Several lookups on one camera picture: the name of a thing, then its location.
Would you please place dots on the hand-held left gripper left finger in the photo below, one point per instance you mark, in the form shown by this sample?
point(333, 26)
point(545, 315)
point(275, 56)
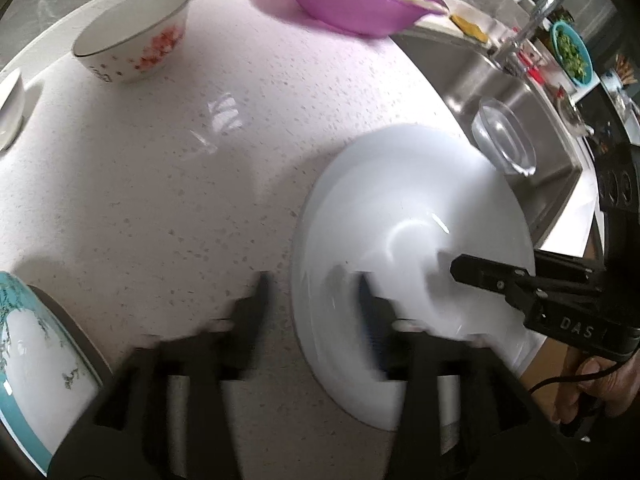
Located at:
point(250, 320)

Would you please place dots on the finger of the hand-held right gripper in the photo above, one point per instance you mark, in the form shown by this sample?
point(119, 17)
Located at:
point(490, 275)
point(570, 272)

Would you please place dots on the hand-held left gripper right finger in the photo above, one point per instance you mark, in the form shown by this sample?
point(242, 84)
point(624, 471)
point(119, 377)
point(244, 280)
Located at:
point(380, 330)

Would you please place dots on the large white bowl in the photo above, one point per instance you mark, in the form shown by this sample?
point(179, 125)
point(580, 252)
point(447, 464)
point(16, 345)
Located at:
point(390, 210)

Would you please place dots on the grey-rimmed white plate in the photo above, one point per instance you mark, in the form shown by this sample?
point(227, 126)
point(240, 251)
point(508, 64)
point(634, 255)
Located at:
point(75, 340)

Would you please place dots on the small teal floral plate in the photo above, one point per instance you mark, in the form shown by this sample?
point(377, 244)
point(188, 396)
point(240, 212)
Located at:
point(35, 370)

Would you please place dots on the black-rimmed flower bowl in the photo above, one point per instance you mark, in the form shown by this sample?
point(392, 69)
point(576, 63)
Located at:
point(145, 45)

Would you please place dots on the small white bowl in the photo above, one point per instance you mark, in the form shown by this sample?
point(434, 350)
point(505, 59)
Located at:
point(11, 110)

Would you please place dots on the person's right hand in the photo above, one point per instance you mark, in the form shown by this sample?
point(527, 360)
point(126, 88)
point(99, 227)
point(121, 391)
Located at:
point(600, 385)

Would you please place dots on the clear glass bowl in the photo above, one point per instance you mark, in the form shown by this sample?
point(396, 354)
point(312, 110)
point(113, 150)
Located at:
point(505, 135)

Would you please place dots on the black and white microwave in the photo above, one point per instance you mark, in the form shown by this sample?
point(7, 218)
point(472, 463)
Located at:
point(600, 120)

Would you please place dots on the small steel pot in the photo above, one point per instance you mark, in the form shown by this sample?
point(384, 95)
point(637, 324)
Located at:
point(572, 115)

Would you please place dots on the chopsticks in ceramic holder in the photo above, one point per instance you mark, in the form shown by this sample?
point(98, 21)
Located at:
point(620, 82)

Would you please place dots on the red plastic item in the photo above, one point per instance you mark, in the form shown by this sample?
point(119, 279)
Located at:
point(532, 67)

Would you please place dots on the stainless steel sink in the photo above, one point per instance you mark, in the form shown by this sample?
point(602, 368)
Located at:
point(450, 70)

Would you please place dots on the chopped green vegetables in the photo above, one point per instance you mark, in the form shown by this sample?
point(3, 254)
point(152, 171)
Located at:
point(572, 55)

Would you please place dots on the teal colander basket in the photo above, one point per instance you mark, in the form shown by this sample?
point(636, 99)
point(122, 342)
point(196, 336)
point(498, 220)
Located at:
point(556, 47)

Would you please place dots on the chrome faucet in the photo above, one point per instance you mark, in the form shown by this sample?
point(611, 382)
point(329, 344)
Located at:
point(525, 30)

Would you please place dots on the yellow sponge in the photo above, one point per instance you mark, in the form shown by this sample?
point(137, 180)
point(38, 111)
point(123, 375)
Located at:
point(469, 29)

